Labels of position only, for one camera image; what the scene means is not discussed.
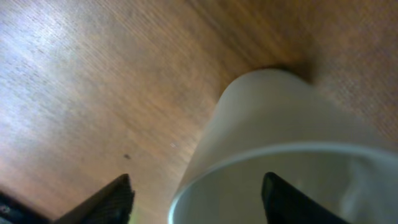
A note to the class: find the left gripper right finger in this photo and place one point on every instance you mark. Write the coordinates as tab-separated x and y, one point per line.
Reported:
284	204

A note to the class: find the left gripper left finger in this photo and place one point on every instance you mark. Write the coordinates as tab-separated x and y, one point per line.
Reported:
113	204

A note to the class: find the grey cup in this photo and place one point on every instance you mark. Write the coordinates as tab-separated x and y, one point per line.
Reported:
271	121

